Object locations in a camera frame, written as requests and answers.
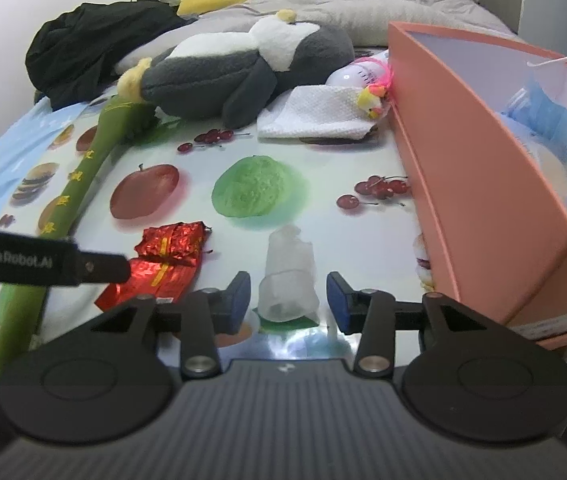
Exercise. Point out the black clothes pile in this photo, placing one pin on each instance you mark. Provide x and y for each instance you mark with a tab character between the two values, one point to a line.
88	45

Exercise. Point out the grey white penguin plush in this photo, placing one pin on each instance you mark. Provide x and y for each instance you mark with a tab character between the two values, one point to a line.
213	75

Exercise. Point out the translucent white packet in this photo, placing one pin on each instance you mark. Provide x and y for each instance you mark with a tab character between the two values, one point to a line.
288	285

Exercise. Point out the red foil packet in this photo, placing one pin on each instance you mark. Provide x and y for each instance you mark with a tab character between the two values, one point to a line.
158	277
173	242

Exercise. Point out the white fuzzy pad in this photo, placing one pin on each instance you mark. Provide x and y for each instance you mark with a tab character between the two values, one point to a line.
551	165

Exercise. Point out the grey duvet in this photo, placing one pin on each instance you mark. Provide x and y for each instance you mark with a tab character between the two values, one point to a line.
388	5

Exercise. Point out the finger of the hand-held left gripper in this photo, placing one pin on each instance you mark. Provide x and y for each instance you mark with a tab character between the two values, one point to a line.
108	269

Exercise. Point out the green plush stick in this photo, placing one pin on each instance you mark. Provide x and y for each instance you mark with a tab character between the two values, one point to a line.
78	185

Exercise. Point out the white bottle with pink band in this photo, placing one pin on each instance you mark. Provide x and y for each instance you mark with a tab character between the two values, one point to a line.
348	76

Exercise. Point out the small yellow chick toy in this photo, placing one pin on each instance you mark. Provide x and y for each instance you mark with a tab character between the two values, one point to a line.
373	102

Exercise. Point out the fruit printed bed sheet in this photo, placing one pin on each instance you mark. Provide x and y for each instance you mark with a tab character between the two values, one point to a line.
313	175

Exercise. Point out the orange cardboard box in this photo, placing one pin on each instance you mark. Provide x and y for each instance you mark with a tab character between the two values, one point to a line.
463	160

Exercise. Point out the white textured towel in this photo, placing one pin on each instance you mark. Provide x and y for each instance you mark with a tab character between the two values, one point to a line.
313	110

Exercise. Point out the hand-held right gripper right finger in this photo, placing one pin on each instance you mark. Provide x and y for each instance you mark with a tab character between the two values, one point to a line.
336	305

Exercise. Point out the blue face mask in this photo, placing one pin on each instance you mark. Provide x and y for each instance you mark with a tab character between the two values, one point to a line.
548	115

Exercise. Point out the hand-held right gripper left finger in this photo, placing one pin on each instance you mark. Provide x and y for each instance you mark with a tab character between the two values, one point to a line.
241	300

